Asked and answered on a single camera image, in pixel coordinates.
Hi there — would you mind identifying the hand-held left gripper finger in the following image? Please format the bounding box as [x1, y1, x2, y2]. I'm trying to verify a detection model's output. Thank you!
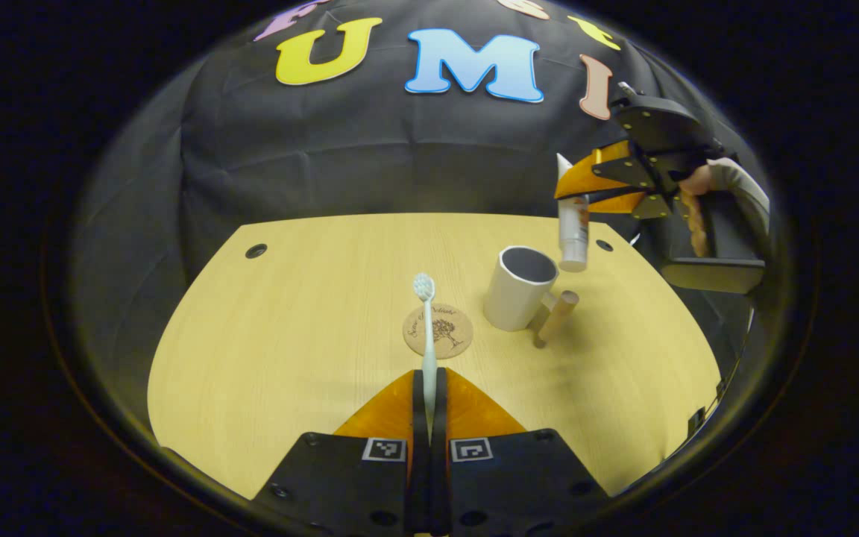
[429, 366, 611, 537]
[251, 368, 431, 537]

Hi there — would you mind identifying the white toothpaste tube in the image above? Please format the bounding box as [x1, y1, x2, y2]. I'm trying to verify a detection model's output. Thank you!
[556, 153, 591, 273]

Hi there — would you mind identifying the white cup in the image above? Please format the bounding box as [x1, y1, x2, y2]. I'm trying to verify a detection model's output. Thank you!
[483, 246, 580, 349]

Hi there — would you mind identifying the black backdrop cloth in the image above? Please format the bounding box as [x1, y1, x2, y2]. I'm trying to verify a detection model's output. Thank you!
[68, 0, 773, 418]

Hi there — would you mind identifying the white toothbrush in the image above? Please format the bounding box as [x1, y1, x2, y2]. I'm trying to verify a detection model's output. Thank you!
[412, 273, 440, 442]

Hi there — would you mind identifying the round wooden coaster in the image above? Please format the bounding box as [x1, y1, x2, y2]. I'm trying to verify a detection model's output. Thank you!
[403, 304, 473, 359]

